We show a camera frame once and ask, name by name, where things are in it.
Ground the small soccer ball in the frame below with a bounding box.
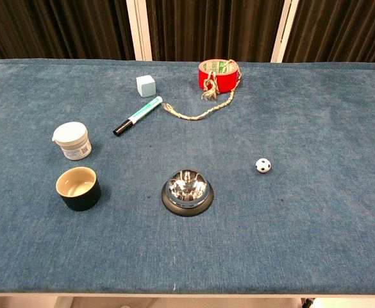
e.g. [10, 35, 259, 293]
[255, 158, 272, 175]

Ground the chrome desk call bell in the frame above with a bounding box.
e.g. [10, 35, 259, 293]
[161, 168, 214, 218]

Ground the green white marker black cap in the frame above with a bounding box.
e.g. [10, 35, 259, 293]
[112, 96, 163, 138]

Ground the blue fabric table cloth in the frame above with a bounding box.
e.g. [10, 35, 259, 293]
[0, 58, 375, 296]

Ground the light blue foam cube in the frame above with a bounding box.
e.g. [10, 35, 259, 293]
[135, 74, 156, 98]

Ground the red tape roll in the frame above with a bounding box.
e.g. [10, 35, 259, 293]
[197, 58, 238, 94]

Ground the black cup cream inside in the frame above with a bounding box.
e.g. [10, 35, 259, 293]
[55, 166, 102, 212]

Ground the white plastic jar with lid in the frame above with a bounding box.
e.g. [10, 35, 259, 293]
[51, 121, 92, 161]

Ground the dark pleated curtain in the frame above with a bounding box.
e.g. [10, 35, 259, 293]
[0, 0, 375, 64]

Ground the braided beige rope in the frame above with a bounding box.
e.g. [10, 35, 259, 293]
[163, 58, 242, 122]

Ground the white vertical frame post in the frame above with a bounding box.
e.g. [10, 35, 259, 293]
[270, 0, 300, 64]
[125, 0, 153, 62]

